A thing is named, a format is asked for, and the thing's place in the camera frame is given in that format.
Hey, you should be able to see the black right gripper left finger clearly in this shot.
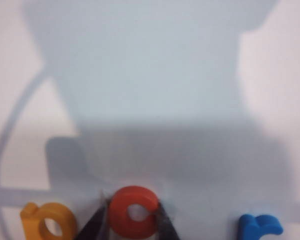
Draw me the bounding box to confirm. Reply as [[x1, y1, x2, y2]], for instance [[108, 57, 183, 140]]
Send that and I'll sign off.
[[74, 192, 111, 240]]

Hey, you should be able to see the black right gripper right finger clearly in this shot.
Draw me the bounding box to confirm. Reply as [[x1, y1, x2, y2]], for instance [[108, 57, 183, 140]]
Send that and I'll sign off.
[[153, 201, 182, 240]]

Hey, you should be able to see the orange red letter c magnet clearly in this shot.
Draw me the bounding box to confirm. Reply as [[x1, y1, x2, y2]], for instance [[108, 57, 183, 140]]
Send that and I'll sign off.
[[109, 185, 161, 239]]

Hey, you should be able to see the yellow letter p magnet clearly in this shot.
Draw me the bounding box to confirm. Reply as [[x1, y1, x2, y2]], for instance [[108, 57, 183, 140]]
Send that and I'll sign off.
[[20, 201, 77, 240]]

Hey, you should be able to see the light blue letter r magnet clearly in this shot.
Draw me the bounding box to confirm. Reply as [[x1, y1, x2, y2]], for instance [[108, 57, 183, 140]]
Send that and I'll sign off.
[[237, 213, 284, 240]]

